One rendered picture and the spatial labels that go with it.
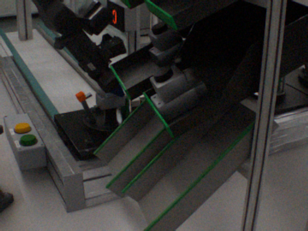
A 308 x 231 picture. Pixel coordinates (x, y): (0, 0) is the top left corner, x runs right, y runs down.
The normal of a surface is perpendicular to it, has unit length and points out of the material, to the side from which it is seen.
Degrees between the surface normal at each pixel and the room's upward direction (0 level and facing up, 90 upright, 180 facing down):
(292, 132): 90
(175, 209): 90
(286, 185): 0
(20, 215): 0
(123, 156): 45
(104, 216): 0
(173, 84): 90
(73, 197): 90
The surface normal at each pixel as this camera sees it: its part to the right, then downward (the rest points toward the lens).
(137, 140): -0.67, -0.57
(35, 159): 0.44, 0.37
